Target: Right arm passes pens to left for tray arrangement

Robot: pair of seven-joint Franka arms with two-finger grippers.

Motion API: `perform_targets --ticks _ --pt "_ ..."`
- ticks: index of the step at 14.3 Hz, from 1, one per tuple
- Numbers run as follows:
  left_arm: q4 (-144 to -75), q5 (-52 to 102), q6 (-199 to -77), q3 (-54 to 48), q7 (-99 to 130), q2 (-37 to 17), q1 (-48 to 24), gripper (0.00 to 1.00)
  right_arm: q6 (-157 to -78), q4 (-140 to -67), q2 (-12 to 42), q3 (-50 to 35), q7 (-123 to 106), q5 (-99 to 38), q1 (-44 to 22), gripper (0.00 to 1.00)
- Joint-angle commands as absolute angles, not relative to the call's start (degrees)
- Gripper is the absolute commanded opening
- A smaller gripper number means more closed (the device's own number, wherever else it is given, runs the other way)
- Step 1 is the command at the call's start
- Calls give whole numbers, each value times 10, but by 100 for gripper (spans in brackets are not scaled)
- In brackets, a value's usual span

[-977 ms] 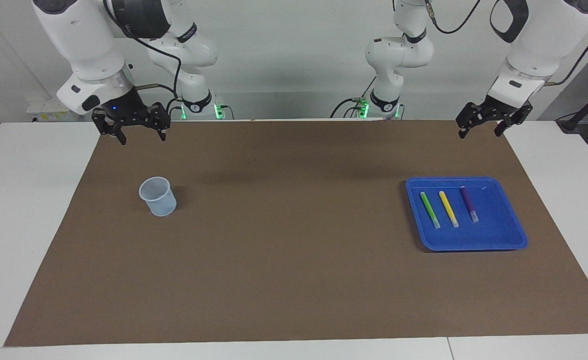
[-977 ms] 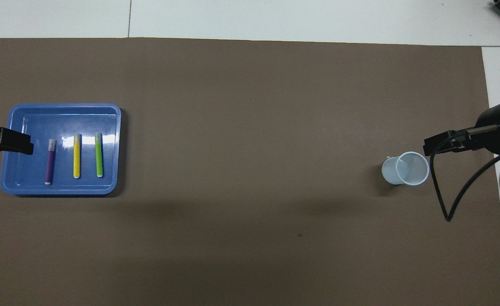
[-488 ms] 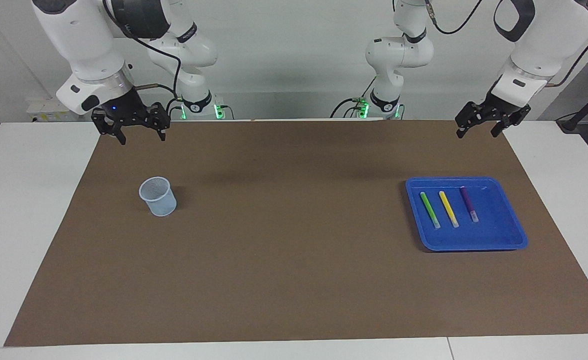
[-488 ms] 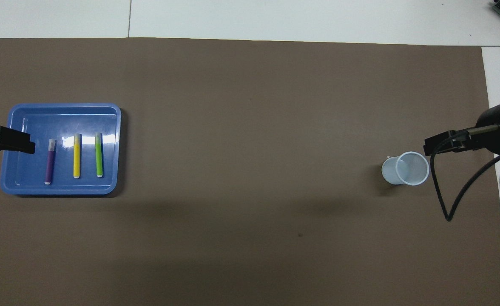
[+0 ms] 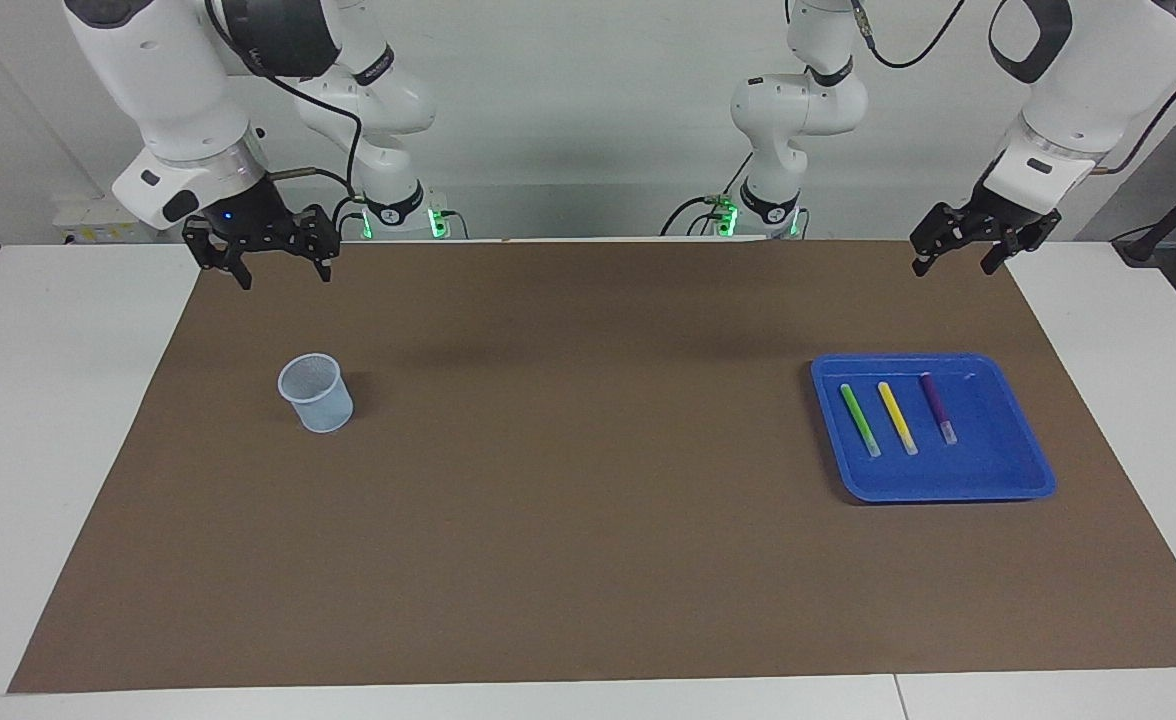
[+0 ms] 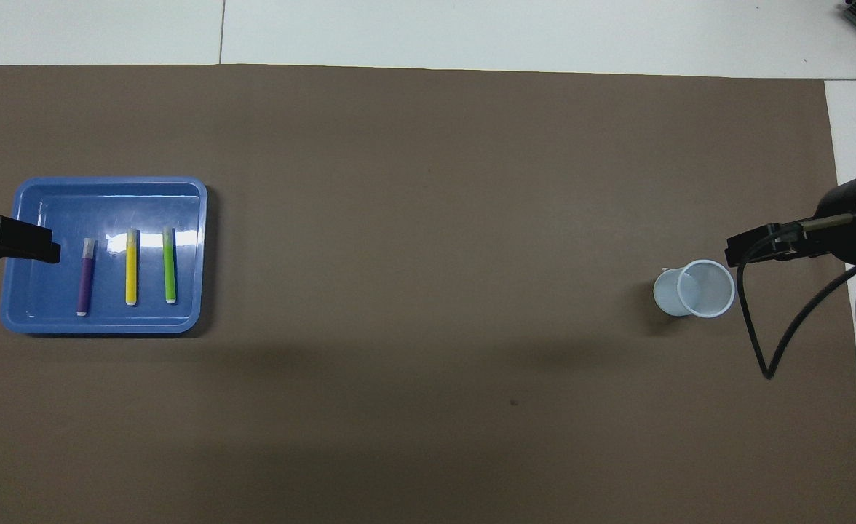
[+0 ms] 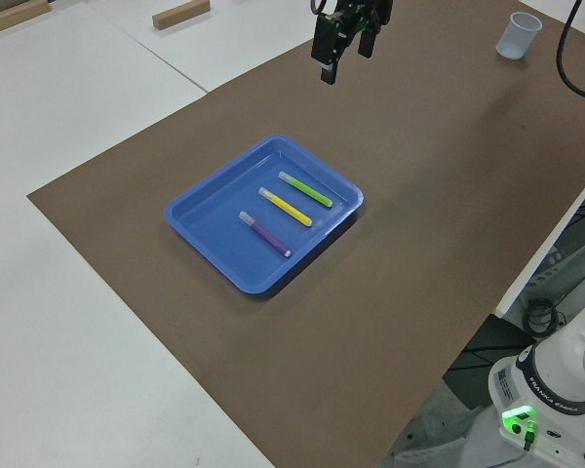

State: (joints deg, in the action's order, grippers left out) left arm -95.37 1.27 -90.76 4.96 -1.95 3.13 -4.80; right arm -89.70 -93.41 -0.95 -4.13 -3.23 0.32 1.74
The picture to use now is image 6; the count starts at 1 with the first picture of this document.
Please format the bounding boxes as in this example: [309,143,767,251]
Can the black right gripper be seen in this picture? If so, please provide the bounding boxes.
[725,178,856,268]

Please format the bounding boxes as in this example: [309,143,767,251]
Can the purple highlighter pen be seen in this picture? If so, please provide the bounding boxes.
[76,239,98,317]

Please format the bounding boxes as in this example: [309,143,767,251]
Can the yellow highlighter pen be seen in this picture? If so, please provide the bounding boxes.
[124,229,140,306]

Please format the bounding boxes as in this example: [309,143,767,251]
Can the green highlighter pen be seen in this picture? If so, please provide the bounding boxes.
[162,227,178,305]

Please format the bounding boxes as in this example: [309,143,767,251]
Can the blue plastic tray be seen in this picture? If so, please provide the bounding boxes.
[0,176,208,336]

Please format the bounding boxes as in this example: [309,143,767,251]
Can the translucent plastic pen cup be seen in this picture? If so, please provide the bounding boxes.
[653,260,736,319]

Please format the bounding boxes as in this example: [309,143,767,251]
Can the brown table mat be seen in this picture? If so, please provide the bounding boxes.
[0,64,856,524]

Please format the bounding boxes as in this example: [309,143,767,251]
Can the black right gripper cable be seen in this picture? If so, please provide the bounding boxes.
[736,229,856,379]

